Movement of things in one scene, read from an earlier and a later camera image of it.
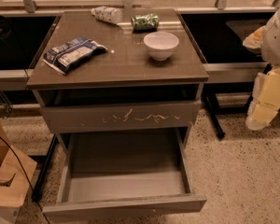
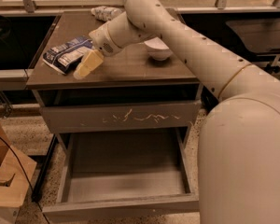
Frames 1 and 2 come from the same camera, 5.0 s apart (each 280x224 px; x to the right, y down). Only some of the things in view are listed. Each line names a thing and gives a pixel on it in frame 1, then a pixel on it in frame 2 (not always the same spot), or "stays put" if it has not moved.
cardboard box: x=8 y=176 stays put
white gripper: x=277 y=41 -> x=102 y=41
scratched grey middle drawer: x=121 y=117 stays put
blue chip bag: x=61 y=56 stays put
